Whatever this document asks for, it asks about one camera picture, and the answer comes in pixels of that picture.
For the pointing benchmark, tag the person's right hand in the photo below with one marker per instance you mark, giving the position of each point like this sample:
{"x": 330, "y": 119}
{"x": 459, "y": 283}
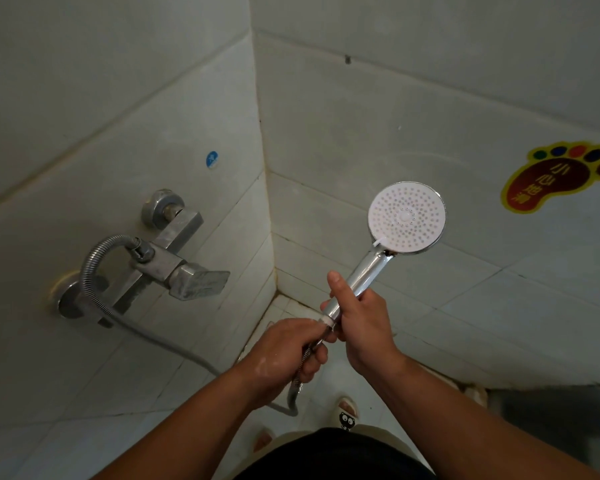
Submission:
{"x": 367, "y": 334}

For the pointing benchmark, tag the chrome shower mixer tap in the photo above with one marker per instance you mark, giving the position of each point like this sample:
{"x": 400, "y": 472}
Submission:
{"x": 180, "y": 279}

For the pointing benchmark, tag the chrome shower head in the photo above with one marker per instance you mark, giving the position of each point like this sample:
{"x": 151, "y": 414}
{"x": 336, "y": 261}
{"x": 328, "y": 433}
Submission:
{"x": 406, "y": 217}

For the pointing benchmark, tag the person's left hand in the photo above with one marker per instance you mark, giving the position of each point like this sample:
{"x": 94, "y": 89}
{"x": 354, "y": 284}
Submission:
{"x": 280, "y": 359}

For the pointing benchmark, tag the person's right forearm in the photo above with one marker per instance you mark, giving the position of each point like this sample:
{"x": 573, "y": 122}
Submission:
{"x": 470, "y": 429}

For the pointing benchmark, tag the person's left forearm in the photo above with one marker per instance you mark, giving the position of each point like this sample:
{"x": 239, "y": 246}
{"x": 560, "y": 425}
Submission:
{"x": 180, "y": 439}

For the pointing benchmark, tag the blue round sticker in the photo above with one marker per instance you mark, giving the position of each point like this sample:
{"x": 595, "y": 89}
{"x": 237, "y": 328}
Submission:
{"x": 212, "y": 159}

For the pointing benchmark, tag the black shirt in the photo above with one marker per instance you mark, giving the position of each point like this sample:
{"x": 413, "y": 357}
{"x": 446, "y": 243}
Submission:
{"x": 330, "y": 457}

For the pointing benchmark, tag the red yellow foot-shaped sticker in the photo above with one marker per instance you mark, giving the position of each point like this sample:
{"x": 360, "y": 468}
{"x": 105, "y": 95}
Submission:
{"x": 545, "y": 182}

